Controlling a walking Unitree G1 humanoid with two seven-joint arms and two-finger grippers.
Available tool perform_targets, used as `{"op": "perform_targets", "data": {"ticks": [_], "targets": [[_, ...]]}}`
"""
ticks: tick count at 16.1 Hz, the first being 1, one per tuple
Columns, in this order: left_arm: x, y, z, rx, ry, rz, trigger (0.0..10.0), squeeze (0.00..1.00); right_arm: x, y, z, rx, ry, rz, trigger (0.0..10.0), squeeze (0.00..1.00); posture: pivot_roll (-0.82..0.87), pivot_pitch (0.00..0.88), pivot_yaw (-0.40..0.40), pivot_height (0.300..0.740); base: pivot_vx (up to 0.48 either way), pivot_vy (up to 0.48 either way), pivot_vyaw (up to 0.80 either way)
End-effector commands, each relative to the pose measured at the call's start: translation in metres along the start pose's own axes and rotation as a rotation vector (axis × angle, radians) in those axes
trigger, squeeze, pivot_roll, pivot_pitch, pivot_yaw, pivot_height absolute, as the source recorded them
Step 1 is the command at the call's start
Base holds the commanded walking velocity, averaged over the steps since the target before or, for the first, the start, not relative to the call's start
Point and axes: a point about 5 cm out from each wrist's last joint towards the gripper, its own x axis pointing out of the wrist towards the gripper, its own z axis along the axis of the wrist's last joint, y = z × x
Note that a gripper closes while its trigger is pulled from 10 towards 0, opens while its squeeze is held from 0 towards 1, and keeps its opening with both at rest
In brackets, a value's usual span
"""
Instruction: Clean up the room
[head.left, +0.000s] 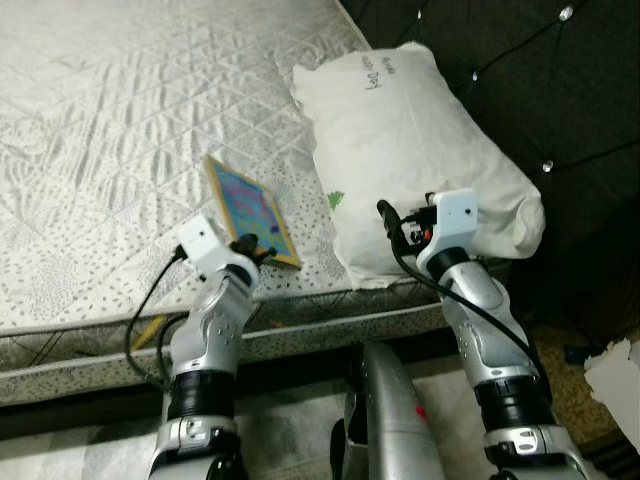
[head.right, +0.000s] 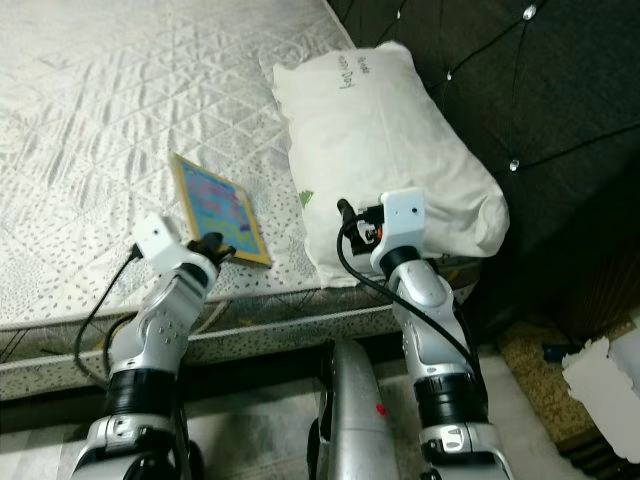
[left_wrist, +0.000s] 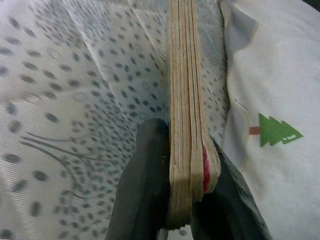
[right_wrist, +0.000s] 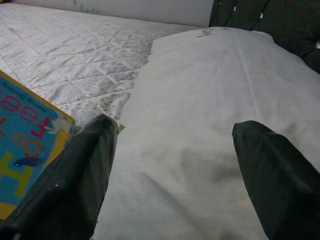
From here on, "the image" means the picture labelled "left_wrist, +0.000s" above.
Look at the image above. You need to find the white quilted mattress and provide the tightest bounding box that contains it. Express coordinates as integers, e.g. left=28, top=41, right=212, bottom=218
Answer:
left=0, top=0, right=233, bottom=240

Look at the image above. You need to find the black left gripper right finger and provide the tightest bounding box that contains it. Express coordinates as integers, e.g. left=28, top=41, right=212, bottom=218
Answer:
left=192, top=134, right=275, bottom=240

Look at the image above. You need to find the white pillow with tree logo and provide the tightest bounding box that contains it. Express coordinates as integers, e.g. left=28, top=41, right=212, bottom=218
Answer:
left=219, top=0, right=320, bottom=240

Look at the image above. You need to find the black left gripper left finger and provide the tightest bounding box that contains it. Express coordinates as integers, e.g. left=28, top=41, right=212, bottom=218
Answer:
left=106, top=117, right=172, bottom=240

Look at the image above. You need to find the colourful children's board book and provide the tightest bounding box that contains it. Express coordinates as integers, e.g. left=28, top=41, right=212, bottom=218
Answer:
left=166, top=0, right=221, bottom=230

